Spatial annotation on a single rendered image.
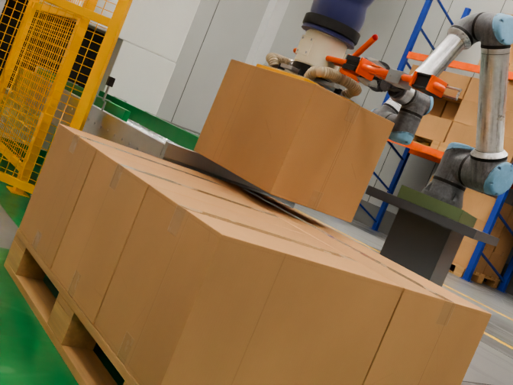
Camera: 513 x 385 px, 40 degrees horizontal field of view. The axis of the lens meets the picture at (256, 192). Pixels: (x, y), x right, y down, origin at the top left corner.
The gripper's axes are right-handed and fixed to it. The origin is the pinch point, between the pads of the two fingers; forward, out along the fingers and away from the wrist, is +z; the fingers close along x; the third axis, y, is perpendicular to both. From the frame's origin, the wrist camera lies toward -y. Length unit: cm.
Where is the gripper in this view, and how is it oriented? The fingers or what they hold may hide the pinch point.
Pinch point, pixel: (365, 69)
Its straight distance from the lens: 258.0
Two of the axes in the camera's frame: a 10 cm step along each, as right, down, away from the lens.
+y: -5.2, -2.8, 8.1
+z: -7.6, -2.8, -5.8
